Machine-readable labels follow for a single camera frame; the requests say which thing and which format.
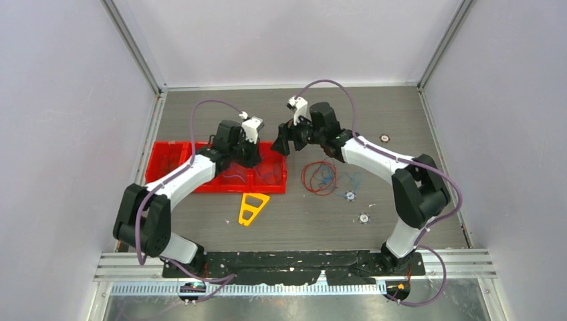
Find poker chip lower middle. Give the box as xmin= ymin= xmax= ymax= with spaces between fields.
xmin=344 ymin=191 xmax=356 ymax=201

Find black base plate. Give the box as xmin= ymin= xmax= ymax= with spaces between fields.
xmin=162 ymin=250 xmax=425 ymax=286

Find poker chip bottom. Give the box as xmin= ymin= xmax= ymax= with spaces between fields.
xmin=358 ymin=213 xmax=370 ymax=225

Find yellow triangular plastic frame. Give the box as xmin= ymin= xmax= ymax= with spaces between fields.
xmin=238 ymin=193 xmax=270 ymax=227

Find blue purple wire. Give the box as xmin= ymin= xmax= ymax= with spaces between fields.
xmin=221 ymin=164 xmax=249 ymax=185

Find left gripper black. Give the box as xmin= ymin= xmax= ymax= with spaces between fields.
xmin=229 ymin=134 xmax=262 ymax=170

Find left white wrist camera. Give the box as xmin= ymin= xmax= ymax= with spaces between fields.
xmin=239 ymin=111 xmax=264 ymax=144

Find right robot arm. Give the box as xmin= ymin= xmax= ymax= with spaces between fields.
xmin=271 ymin=98 xmax=451 ymax=275

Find red blue purple wires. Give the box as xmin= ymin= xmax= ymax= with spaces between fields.
xmin=300 ymin=159 xmax=365 ymax=197

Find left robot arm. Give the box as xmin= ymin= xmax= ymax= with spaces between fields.
xmin=112 ymin=117 xmax=263 ymax=277

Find red four-compartment bin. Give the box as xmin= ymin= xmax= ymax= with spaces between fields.
xmin=144 ymin=140 xmax=288 ymax=195

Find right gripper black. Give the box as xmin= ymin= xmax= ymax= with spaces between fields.
xmin=271 ymin=111 xmax=326 ymax=157

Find aluminium front rail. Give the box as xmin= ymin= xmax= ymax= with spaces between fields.
xmin=94 ymin=249 xmax=497 ymax=297

